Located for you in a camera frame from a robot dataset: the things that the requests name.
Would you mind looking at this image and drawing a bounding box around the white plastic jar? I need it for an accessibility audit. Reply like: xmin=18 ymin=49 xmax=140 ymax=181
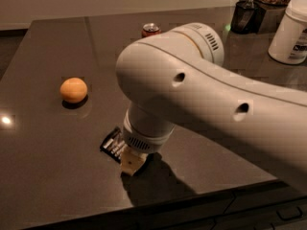
xmin=268 ymin=0 xmax=307 ymax=64

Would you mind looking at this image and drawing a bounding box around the red coke can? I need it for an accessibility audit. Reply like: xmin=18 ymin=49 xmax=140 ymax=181
xmin=141 ymin=23 xmax=161 ymax=37

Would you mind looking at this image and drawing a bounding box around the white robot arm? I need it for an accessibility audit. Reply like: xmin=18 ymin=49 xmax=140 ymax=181
xmin=116 ymin=23 xmax=307 ymax=192

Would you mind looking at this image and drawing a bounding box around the black mesh cup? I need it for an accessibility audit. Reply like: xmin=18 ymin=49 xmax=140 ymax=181
xmin=230 ymin=1 xmax=257 ymax=35

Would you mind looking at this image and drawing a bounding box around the orange fruit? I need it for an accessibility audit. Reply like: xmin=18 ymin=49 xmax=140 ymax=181
xmin=59 ymin=78 xmax=87 ymax=104

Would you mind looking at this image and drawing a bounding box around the black rxbar chocolate wrapper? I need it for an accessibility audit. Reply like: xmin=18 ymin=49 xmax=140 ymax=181
xmin=100 ymin=126 xmax=126 ymax=163

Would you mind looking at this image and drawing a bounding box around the dark drawer with handle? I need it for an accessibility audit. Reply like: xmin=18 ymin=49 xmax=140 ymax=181
xmin=210 ymin=196 xmax=307 ymax=230

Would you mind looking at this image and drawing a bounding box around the dark box under jar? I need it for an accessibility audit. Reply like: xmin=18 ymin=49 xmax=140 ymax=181
xmin=251 ymin=0 xmax=286 ymax=34

